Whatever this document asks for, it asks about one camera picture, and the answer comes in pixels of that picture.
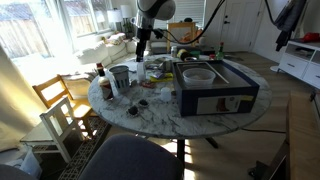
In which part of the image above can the red item on cabinet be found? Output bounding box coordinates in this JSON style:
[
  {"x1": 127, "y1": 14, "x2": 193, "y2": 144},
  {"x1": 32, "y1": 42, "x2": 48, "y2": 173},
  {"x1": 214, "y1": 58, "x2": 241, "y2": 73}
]
[{"x1": 301, "y1": 32, "x2": 320, "y2": 43}]

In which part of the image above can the clear plastic round container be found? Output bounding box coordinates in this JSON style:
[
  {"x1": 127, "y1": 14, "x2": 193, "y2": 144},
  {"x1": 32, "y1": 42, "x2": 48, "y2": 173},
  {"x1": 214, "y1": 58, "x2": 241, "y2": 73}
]
[{"x1": 182, "y1": 68, "x2": 216, "y2": 86}]

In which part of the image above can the round white marble table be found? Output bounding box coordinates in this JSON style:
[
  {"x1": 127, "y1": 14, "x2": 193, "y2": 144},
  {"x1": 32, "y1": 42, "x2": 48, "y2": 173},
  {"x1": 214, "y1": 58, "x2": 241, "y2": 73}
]
[{"x1": 88, "y1": 60, "x2": 272, "y2": 139}]

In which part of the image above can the green glass bottle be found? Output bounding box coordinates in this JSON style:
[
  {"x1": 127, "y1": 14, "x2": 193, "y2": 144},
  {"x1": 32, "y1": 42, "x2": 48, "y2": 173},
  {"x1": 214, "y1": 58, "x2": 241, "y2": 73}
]
[{"x1": 216, "y1": 42, "x2": 224, "y2": 60}]

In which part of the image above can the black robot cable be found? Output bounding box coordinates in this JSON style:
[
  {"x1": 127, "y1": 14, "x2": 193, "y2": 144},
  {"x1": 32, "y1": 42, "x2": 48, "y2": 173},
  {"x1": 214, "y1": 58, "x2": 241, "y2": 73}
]
[{"x1": 156, "y1": 0, "x2": 226, "y2": 46}]

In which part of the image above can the navy blue cardboard box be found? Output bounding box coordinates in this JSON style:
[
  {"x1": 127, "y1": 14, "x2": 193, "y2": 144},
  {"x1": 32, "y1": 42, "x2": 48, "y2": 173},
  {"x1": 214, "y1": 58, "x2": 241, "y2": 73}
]
[{"x1": 172, "y1": 60, "x2": 259, "y2": 116}]

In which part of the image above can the white table lamp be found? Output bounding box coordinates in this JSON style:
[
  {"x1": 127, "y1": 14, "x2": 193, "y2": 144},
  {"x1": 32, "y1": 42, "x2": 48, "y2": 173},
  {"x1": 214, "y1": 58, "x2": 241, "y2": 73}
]
[{"x1": 107, "y1": 9, "x2": 123, "y2": 32}]

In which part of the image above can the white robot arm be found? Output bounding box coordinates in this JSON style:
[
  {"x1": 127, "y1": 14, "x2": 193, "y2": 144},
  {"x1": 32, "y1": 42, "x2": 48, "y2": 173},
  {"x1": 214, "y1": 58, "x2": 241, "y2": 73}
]
[{"x1": 135, "y1": 0, "x2": 176, "y2": 62}]

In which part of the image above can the yellow wooden kids chair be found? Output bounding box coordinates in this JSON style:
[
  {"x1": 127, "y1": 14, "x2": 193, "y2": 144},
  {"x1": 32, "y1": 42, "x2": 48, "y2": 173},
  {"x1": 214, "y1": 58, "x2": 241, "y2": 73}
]
[{"x1": 32, "y1": 75, "x2": 93, "y2": 137}]

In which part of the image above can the grey patterned cup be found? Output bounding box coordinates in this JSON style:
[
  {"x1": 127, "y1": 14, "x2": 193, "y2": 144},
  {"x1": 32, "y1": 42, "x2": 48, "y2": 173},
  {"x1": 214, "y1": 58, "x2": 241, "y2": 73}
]
[{"x1": 109, "y1": 65, "x2": 130, "y2": 93}]

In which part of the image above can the brown sauce bottle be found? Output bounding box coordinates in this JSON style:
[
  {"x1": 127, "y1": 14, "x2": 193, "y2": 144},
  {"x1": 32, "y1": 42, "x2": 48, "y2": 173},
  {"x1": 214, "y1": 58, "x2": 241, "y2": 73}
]
[{"x1": 97, "y1": 63, "x2": 113, "y2": 100}]

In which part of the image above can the white sofa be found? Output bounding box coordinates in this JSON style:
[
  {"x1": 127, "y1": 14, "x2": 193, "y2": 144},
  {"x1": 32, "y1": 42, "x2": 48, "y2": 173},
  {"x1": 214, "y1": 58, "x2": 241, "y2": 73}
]
[{"x1": 76, "y1": 33, "x2": 137, "y2": 67}]

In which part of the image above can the dark hanging jacket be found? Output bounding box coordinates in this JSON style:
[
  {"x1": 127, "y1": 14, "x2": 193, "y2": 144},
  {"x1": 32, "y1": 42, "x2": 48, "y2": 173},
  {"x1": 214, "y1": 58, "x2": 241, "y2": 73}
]
[{"x1": 274, "y1": 0, "x2": 307, "y2": 51}]

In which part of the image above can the white wooden kids chair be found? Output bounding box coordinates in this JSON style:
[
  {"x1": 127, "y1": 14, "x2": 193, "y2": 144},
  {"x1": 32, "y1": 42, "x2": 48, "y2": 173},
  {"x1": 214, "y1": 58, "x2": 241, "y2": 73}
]
[{"x1": 21, "y1": 97, "x2": 84, "y2": 163}]

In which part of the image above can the yellow package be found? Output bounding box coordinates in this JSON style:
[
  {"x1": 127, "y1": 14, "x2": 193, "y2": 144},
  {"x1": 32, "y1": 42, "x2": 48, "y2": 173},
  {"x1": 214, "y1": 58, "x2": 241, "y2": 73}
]
[{"x1": 150, "y1": 73, "x2": 173, "y2": 82}]

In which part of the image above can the dark cupcake rear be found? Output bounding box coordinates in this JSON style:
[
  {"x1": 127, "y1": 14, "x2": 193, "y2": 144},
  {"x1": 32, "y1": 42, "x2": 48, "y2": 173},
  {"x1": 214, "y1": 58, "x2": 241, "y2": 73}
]
[{"x1": 138, "y1": 99, "x2": 149, "y2": 107}]

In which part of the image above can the light wooden desk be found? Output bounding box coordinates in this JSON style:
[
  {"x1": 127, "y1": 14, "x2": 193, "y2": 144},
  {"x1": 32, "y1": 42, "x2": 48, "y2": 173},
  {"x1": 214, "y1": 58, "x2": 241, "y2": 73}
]
[{"x1": 256, "y1": 92, "x2": 320, "y2": 180}]

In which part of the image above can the white plastic bottle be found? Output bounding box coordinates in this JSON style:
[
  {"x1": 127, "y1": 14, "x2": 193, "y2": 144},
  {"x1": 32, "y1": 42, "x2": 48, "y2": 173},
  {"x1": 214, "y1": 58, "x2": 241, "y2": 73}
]
[{"x1": 137, "y1": 62, "x2": 146, "y2": 83}]

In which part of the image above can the white drawer cabinet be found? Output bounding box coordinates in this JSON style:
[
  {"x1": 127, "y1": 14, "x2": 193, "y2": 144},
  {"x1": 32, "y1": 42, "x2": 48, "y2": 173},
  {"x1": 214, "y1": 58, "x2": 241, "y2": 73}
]
[{"x1": 278, "y1": 40, "x2": 320, "y2": 89}]

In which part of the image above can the small white cup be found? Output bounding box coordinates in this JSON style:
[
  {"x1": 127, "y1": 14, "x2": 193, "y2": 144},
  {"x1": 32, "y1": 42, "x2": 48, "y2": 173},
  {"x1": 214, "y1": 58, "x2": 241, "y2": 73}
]
[{"x1": 160, "y1": 87, "x2": 171, "y2": 102}]

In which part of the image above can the white door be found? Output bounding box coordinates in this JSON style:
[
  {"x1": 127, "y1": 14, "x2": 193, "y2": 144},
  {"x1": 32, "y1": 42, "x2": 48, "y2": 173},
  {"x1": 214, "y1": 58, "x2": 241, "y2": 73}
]
[{"x1": 221, "y1": 0, "x2": 261, "y2": 52}]

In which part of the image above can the wooden high chair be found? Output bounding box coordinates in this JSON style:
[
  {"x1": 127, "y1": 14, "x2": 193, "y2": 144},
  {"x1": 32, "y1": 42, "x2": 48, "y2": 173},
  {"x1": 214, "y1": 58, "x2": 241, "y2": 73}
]
[{"x1": 167, "y1": 22, "x2": 196, "y2": 51}]

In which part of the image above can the dark cupcake front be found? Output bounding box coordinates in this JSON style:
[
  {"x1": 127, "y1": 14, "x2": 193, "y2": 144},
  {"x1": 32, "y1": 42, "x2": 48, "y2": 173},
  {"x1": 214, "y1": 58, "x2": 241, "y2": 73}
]
[{"x1": 127, "y1": 106, "x2": 139, "y2": 117}]

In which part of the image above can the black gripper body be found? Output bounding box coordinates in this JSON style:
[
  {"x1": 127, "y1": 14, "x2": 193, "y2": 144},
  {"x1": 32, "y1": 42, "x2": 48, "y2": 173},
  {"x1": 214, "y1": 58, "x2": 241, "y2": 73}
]
[{"x1": 136, "y1": 28, "x2": 150, "y2": 58}]

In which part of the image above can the dark cupcake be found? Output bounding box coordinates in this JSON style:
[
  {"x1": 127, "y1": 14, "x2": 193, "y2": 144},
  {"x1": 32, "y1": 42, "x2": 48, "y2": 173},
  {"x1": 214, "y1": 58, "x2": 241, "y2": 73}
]
[
  {"x1": 127, "y1": 106, "x2": 139, "y2": 117},
  {"x1": 138, "y1": 99, "x2": 149, "y2": 107}
]

